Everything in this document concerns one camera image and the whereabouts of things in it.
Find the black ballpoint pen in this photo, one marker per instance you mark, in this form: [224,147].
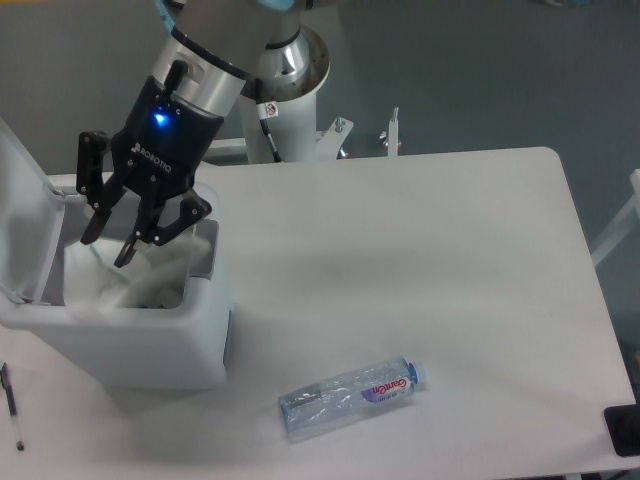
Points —
[12,407]

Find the white trash can lid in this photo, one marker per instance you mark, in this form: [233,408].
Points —
[32,214]

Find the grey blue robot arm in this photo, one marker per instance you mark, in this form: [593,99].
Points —
[212,55]

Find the clear plastic water bottle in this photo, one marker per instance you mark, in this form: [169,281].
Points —
[347,398]

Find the clear plastic wrapper bag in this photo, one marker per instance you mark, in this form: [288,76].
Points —
[154,279]

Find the white plastic trash can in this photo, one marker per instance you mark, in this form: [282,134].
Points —
[160,322]

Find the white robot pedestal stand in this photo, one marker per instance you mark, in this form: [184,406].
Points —
[284,131]

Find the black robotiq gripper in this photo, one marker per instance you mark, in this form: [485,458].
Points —
[155,155]

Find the black device at table edge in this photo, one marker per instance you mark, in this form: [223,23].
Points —
[623,425]

